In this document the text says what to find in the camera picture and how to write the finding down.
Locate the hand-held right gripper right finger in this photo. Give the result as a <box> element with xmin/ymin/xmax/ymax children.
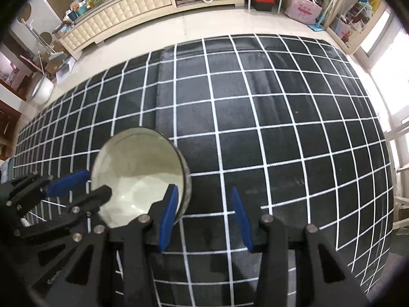
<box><xmin>231</xmin><ymin>186</ymin><xmax>371</xmax><ymax>307</ymax></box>

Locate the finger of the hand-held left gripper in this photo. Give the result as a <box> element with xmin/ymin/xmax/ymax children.
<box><xmin>14</xmin><ymin>185</ymin><xmax>113</xmax><ymax>242</ymax></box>
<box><xmin>6</xmin><ymin>170</ymin><xmax>90</xmax><ymax>213</ymax></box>

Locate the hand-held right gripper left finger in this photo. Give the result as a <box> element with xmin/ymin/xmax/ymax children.
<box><xmin>32</xmin><ymin>184</ymin><xmax>179</xmax><ymax>307</ymax></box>

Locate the patterned ceramic bowl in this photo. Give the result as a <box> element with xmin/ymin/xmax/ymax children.
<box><xmin>90</xmin><ymin>127</ymin><xmax>192</xmax><ymax>229</ymax></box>

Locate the white plastic basin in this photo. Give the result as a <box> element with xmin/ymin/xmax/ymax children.
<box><xmin>30</xmin><ymin>73</ymin><xmax>55</xmax><ymax>104</ymax></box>

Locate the black white grid tablecloth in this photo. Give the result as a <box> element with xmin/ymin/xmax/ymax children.
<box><xmin>13</xmin><ymin>34</ymin><xmax>395</xmax><ymax>307</ymax></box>

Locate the cream television cabinet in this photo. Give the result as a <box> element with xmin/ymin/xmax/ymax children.
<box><xmin>59</xmin><ymin>0</ymin><xmax>246</xmax><ymax>53</ymax></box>

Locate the teal floor mop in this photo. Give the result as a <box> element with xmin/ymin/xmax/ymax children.
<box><xmin>308</xmin><ymin>0</ymin><xmax>350</xmax><ymax>33</ymax></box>

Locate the pink bag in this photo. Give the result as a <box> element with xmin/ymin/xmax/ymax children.
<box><xmin>284</xmin><ymin>0</ymin><xmax>323</xmax><ymax>25</ymax></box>

